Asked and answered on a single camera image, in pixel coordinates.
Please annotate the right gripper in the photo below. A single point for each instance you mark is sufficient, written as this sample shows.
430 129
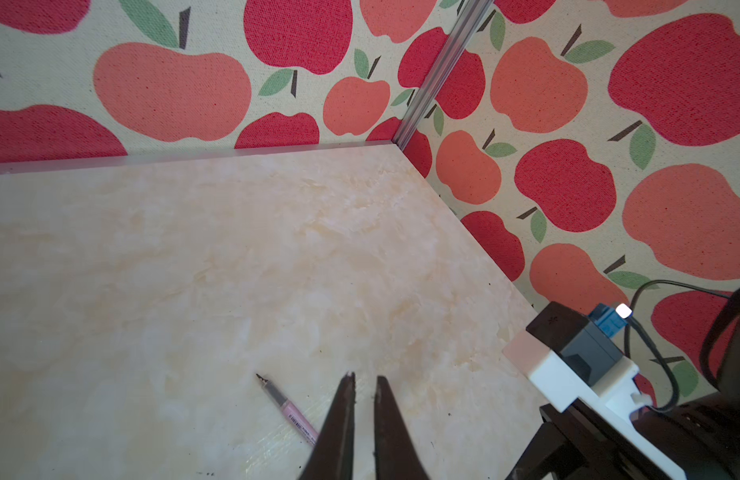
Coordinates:
578 443

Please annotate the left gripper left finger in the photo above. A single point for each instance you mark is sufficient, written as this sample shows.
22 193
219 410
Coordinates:
333 455

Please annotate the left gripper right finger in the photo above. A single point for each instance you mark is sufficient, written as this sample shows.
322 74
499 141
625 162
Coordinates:
395 454

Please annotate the pink pen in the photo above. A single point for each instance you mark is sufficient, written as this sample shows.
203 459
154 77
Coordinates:
289 410

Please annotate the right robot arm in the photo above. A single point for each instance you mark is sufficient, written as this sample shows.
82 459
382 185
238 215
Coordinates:
698 439

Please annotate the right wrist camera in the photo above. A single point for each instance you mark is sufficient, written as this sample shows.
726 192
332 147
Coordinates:
570 356

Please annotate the right aluminium corner post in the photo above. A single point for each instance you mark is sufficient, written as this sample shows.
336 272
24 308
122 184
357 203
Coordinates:
465 27

